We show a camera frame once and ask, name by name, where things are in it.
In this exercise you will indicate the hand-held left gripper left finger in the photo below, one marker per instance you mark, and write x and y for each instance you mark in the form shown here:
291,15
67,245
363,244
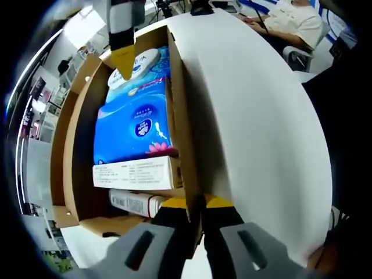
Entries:
157,253

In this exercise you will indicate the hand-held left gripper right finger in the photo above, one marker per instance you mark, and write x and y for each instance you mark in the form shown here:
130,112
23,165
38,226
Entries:
229,261

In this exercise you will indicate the light blue wipes soft item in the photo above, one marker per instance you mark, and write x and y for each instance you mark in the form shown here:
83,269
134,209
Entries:
145,62

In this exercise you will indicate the white printed carton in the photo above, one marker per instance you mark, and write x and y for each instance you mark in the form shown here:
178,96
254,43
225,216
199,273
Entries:
130,174

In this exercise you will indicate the blue tissue pack soft item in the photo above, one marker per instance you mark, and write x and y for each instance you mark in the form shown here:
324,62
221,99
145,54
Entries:
128,136

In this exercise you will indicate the brown cardboard shoe box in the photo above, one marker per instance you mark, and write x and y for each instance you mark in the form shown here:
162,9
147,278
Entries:
84,145

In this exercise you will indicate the white tube box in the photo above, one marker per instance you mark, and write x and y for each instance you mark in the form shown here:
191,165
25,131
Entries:
130,202

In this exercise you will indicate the small black device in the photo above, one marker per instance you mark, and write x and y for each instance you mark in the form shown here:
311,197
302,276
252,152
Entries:
202,10

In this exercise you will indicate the row of purple posters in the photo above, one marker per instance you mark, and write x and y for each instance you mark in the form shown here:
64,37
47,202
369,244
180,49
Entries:
43,94

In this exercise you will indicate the green potted plant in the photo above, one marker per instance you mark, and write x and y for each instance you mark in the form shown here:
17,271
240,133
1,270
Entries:
58,261

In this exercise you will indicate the person's black clothing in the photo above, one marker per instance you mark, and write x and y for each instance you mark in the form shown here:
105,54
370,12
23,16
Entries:
346,145

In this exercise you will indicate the white mesh office chair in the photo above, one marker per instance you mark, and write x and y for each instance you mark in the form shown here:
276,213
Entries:
293,53

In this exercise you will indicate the blue white wall posters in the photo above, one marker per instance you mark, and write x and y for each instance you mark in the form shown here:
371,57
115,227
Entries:
334,23

